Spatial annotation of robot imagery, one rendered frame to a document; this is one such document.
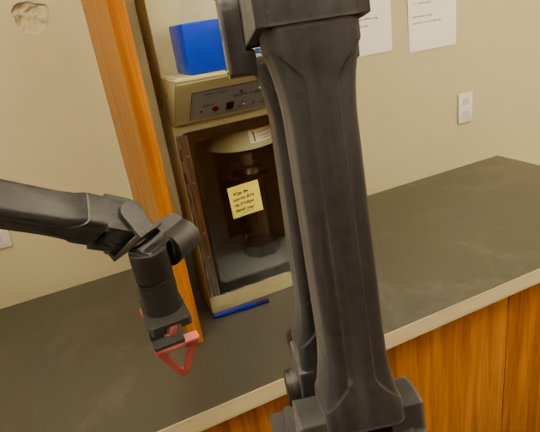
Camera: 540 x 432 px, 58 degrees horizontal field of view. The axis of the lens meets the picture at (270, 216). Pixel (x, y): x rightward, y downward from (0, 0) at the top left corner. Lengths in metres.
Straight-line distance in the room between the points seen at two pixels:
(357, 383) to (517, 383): 1.19
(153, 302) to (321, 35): 0.53
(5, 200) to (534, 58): 2.03
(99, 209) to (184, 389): 0.46
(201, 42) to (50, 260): 0.87
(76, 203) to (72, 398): 0.52
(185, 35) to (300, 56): 0.62
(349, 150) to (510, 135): 1.96
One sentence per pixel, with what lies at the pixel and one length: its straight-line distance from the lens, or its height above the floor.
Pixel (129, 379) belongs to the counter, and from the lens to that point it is 1.11.
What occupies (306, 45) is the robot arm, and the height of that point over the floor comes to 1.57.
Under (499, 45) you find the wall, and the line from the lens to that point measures 2.15.
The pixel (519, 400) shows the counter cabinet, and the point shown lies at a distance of 1.62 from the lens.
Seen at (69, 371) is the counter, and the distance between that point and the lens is 1.20.
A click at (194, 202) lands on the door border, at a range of 1.08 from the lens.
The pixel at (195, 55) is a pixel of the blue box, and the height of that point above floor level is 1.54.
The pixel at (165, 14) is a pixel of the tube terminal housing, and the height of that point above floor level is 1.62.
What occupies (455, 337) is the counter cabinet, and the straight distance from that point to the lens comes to 1.28.
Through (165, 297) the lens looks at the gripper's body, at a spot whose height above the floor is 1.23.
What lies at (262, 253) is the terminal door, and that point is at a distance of 1.19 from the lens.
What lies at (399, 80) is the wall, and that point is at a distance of 1.84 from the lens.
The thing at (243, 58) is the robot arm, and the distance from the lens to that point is 0.41.
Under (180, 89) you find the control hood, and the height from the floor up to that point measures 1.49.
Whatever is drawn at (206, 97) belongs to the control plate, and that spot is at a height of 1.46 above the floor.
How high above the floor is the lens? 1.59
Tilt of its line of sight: 22 degrees down
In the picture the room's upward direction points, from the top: 9 degrees counter-clockwise
